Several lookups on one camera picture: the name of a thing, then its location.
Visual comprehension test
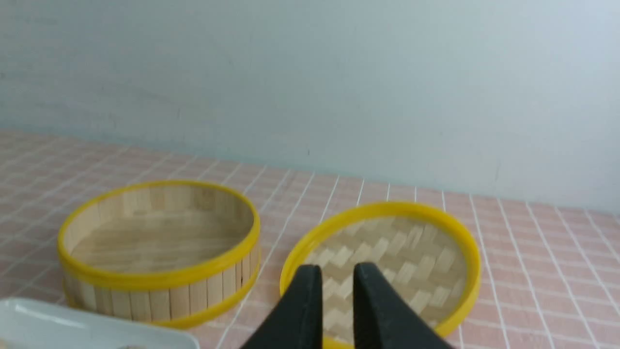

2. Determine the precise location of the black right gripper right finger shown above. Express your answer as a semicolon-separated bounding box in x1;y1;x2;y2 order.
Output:
353;262;452;349

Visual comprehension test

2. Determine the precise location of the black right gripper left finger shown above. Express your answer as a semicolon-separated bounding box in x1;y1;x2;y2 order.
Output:
242;265;323;349

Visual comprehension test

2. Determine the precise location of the white square plate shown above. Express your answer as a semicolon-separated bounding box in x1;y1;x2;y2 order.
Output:
0;298;200;349

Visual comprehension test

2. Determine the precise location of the yellow-rimmed woven steamer lid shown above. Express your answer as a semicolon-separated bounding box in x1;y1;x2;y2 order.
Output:
279;202;481;349

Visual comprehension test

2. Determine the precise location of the pink checkered tablecloth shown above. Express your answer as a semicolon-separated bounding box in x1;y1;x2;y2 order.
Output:
0;128;620;349

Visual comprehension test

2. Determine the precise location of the yellow-rimmed bamboo steamer basket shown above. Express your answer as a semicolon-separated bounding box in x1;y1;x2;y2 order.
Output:
57;180;261;329

